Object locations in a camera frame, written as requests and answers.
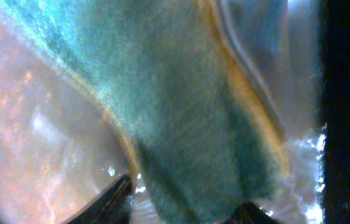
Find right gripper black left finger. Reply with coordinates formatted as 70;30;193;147
63;174;133;224

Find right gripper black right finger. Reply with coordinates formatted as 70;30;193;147
221;202;280;224

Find green yellow sponge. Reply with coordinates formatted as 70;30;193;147
0;0;288;223

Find black water tray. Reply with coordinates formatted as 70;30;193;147
0;0;350;224

